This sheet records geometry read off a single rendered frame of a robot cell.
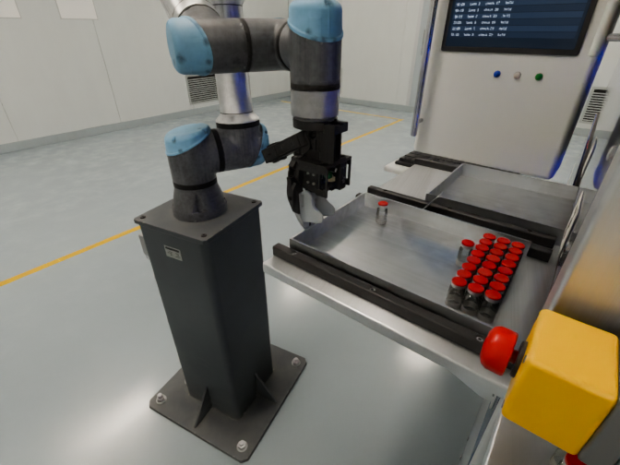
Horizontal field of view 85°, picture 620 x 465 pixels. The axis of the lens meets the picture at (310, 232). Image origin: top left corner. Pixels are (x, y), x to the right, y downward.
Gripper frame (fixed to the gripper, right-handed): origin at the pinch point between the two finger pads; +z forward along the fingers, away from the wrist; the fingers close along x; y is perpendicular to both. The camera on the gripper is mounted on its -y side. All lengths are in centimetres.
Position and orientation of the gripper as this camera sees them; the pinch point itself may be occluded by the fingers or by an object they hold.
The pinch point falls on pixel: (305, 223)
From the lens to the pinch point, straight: 65.4
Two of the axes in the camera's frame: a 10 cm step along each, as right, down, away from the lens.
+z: 0.0, 8.6, 5.1
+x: 6.2, -4.0, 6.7
